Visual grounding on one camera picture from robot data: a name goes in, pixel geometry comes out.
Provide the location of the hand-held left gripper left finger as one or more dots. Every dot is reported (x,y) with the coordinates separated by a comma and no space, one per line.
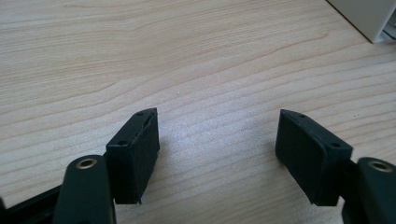
(134,155)

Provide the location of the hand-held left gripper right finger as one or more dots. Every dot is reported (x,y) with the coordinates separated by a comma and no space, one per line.
(308,155)

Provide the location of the white drawer organizer casing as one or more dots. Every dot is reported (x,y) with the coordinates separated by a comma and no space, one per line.
(364,15)

